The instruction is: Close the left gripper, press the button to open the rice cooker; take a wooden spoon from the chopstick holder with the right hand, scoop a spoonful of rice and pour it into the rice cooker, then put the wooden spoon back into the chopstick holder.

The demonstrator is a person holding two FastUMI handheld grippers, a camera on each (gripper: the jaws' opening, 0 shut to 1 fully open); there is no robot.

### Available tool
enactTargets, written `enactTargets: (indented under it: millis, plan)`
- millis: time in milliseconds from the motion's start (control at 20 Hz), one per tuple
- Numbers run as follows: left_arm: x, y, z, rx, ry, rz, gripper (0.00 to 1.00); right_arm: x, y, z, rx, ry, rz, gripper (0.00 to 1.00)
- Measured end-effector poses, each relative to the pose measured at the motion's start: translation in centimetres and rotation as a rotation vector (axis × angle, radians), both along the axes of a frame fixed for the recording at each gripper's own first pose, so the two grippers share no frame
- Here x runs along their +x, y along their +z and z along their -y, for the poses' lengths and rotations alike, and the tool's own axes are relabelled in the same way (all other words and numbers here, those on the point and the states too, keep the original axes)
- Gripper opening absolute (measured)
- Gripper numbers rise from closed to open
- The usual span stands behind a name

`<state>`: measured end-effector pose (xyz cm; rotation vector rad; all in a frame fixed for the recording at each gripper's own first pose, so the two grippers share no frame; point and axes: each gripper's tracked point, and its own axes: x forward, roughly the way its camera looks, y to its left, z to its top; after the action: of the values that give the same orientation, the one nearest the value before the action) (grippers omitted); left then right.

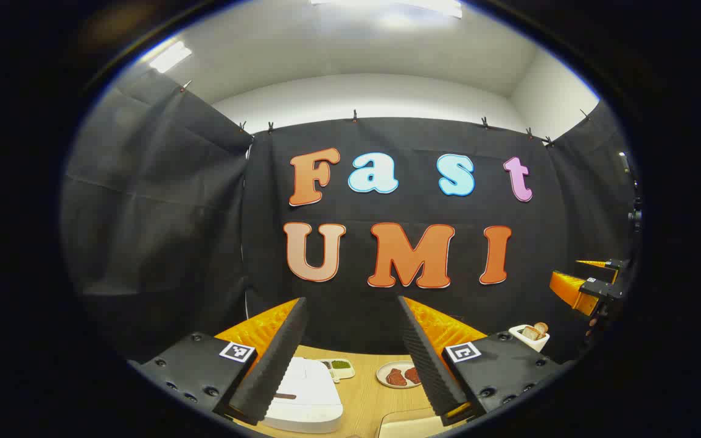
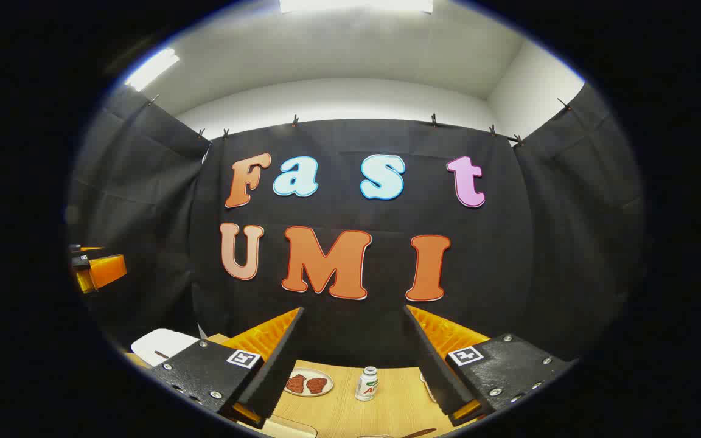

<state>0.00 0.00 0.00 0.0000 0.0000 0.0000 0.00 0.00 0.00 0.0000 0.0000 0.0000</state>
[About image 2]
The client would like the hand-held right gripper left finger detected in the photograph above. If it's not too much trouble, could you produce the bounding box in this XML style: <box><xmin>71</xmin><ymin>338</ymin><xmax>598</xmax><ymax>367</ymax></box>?
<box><xmin>147</xmin><ymin>306</ymin><xmax>306</xmax><ymax>429</ymax></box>

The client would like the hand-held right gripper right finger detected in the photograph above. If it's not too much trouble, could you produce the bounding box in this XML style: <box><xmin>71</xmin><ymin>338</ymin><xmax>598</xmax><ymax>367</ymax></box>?
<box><xmin>402</xmin><ymin>304</ymin><xmax>576</xmax><ymax>428</ymax></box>

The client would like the white rice cooker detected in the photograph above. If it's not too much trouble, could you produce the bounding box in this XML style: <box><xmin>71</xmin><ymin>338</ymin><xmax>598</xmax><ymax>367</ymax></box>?
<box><xmin>131</xmin><ymin>328</ymin><xmax>200</xmax><ymax>367</ymax></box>

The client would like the white toaster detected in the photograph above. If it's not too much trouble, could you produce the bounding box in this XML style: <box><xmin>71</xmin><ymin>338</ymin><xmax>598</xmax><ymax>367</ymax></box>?
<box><xmin>419</xmin><ymin>371</ymin><xmax>441</xmax><ymax>404</ymax></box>

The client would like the white round plate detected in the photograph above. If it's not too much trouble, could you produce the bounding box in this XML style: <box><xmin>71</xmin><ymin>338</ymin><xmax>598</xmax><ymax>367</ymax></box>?
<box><xmin>284</xmin><ymin>367</ymin><xmax>335</xmax><ymax>398</ymax></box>

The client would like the white green-label drink bottle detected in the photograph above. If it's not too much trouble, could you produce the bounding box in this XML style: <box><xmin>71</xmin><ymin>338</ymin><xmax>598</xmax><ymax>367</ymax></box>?
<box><xmin>355</xmin><ymin>366</ymin><xmax>380</xmax><ymax>402</ymax></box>

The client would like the ceiling light panel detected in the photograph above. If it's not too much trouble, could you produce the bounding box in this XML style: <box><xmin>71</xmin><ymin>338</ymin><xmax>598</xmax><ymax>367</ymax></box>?
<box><xmin>124</xmin><ymin>47</ymin><xmax>181</xmax><ymax>93</ymax></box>
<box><xmin>279</xmin><ymin>0</ymin><xmax>434</xmax><ymax>14</ymax></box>

